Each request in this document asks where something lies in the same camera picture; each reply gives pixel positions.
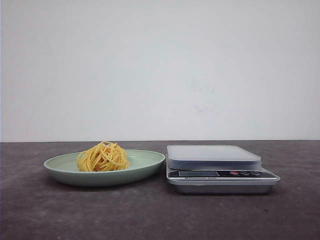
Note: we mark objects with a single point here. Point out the yellow vermicelli noodle bundle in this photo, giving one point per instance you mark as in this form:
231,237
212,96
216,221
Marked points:
103,157

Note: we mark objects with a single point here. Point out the silver digital kitchen scale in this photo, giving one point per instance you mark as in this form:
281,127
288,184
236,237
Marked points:
217,169

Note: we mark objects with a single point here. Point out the light green round plate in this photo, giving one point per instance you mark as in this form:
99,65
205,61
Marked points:
142,164

